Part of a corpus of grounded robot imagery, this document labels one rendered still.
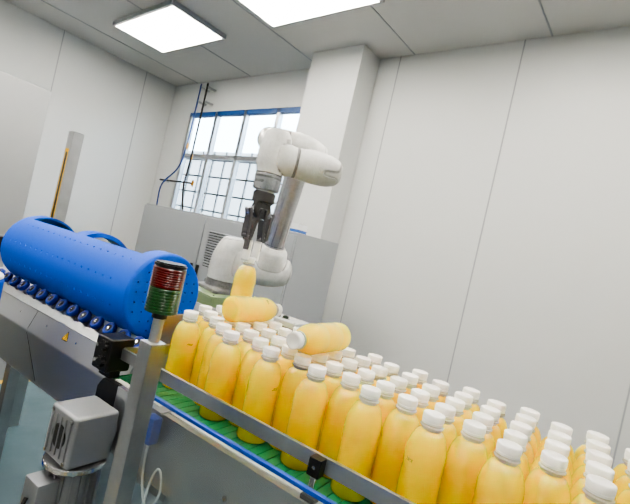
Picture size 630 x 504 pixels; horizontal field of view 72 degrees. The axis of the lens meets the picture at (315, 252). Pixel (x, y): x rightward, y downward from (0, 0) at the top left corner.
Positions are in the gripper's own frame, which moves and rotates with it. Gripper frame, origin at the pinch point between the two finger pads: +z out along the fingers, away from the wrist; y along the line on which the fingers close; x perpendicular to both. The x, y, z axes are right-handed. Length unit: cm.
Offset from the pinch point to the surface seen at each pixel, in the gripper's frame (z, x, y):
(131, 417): 34, 27, 54
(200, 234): 4, -194, -152
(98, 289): 22.0, -31.1, 30.6
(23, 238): 16, -88, 30
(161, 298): 10, 28, 55
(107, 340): 30, -6, 40
